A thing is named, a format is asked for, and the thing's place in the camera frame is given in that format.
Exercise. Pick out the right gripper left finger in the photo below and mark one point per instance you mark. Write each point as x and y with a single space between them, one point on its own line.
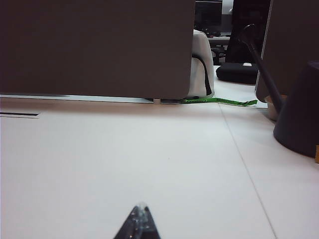
127 227

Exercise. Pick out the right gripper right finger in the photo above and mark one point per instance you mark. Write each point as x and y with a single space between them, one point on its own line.
149 225

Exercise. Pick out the green tape strip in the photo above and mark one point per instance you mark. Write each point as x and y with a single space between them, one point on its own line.
224 100

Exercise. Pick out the beige paper bowl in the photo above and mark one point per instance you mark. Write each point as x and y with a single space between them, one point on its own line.
271 109

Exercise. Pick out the black round cushion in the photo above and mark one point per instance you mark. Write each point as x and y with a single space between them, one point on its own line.
236 73

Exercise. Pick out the small orange object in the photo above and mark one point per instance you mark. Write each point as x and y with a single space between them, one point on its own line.
317 154

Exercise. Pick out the white chair with black stripe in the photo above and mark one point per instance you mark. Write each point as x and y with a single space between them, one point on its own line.
199 49

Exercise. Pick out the black office chair base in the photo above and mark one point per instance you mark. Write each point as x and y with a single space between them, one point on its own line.
219 53

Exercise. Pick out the brown desk divider panel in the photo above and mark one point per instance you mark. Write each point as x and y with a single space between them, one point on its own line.
94 44

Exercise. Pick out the dark cone-shaped base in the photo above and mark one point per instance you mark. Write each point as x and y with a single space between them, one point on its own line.
299 112

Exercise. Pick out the dark grey slanted pole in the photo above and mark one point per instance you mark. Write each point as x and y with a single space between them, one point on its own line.
264 72

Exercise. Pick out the large black flat board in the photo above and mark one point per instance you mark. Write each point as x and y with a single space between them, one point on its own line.
246 32

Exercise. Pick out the black computer monitor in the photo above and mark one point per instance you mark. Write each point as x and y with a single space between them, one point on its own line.
208 13

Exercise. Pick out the silver divider base rail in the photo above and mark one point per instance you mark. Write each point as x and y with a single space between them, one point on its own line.
74 97

